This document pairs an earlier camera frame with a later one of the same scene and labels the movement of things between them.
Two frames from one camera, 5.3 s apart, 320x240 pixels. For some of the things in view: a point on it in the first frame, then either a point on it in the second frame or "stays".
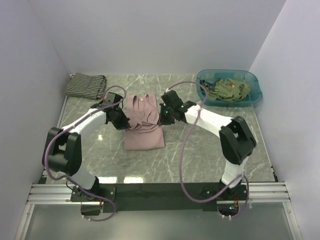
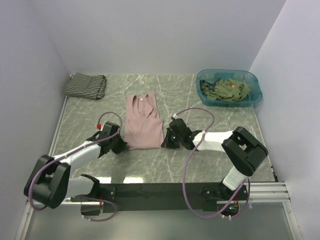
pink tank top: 145,133 stays
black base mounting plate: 161,197 stays
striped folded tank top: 86,86 stays
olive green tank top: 227,90 stays
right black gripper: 163,121 -> 167,143
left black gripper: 124,124 -> 122,146
